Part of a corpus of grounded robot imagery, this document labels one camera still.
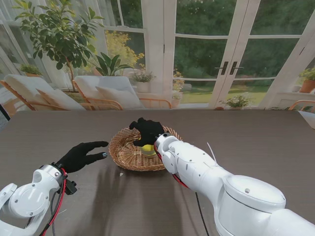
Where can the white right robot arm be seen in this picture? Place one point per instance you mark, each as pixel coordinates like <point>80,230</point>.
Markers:
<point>221,182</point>

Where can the printed garden room backdrop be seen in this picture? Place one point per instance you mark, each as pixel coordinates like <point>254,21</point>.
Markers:
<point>197,61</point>

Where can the white sheet corner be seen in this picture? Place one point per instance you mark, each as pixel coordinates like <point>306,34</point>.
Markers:
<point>308,118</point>

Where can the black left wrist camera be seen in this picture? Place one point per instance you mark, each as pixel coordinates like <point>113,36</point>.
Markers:
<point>71,187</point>

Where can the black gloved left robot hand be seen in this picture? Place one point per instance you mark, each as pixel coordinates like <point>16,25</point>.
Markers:
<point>78,156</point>

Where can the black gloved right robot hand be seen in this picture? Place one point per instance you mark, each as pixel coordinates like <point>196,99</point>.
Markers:
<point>148,130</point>

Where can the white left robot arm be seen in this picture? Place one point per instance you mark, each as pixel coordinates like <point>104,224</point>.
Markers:
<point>27,199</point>

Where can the oval wicker basket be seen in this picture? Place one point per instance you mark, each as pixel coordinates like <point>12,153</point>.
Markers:
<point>128,157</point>

